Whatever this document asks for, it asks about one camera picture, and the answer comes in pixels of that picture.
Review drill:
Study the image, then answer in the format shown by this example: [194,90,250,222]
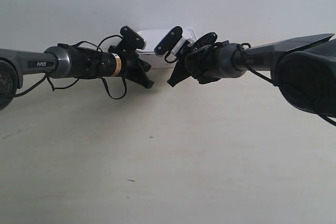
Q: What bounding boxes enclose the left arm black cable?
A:
[15,35,128,101]

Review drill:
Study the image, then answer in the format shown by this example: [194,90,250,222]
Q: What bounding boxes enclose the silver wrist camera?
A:
[120,26,146,50]
[153,26,195,57]

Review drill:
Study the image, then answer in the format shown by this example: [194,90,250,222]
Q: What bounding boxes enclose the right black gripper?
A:
[167,44,223,87]

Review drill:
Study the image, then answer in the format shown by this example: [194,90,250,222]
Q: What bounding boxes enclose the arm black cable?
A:
[15,35,128,101]
[164,32,336,127]

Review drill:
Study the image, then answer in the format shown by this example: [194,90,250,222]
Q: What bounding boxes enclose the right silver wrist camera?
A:
[153,26,195,57]

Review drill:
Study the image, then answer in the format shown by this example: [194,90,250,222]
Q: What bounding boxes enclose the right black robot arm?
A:
[167,33,335,119]

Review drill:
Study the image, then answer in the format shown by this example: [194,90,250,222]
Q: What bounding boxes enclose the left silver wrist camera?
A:
[120,26,146,50]

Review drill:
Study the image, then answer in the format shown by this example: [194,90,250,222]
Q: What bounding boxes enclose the white lidded plastic container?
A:
[137,26,197,69]

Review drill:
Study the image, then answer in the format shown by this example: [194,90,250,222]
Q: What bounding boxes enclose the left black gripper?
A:
[107,46,154,89]

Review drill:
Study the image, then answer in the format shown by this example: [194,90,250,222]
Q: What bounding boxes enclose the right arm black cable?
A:
[164,32,336,127]

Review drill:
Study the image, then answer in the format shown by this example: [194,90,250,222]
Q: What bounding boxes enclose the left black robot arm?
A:
[1,41,154,109]

